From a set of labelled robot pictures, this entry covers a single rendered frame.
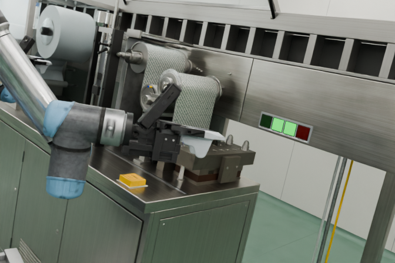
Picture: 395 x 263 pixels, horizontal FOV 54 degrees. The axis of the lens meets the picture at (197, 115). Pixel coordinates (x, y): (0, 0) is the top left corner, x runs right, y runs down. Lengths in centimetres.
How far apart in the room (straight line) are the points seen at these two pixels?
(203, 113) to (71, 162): 102
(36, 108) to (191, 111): 89
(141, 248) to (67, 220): 50
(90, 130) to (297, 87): 105
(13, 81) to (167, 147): 36
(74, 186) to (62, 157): 7
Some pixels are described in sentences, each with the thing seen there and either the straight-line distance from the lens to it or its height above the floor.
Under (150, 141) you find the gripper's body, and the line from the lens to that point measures 81.
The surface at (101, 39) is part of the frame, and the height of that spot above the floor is 139.
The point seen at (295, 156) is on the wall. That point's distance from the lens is 430.
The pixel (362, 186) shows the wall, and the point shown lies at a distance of 403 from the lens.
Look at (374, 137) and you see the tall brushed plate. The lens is 150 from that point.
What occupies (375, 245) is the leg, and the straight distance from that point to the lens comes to 173.
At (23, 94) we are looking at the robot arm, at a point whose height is 124.
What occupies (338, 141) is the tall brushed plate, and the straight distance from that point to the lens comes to 155.
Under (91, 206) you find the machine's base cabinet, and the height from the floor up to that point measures 74.
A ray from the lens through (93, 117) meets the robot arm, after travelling 78.
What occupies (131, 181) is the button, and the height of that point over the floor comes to 92.
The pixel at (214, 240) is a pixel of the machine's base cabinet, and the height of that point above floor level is 67.
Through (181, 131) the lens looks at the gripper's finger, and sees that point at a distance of 78.
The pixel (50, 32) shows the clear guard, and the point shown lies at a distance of 240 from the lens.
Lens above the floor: 139
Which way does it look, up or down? 8 degrees down
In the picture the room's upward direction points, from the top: 12 degrees clockwise
